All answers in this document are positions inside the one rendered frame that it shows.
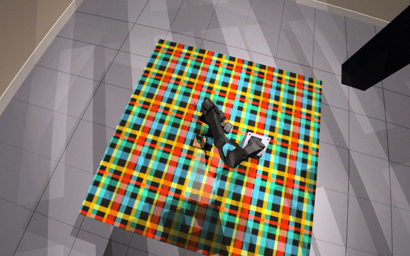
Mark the tan block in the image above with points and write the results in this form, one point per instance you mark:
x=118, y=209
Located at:
x=201, y=144

